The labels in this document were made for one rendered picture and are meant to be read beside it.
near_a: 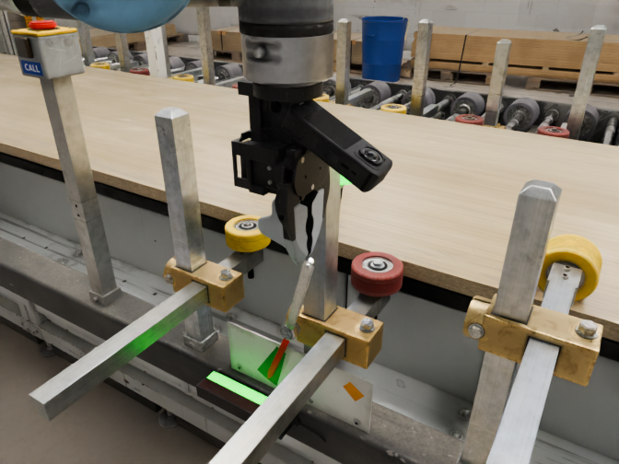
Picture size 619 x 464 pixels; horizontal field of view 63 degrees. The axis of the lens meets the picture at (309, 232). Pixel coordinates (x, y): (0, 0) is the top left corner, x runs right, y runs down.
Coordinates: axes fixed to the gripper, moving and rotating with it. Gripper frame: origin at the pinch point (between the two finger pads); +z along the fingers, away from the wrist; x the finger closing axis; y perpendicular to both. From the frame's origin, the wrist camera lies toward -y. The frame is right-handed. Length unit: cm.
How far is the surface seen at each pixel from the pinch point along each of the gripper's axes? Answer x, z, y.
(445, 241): -31.6, 11.0, -7.9
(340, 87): -115, 9, 57
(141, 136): -45, 11, 79
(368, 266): -17.5, 10.7, -0.5
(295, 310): -2.0, 10.5, 3.0
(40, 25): -6, -22, 52
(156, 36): -104, -4, 133
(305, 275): 0.3, 2.6, 0.0
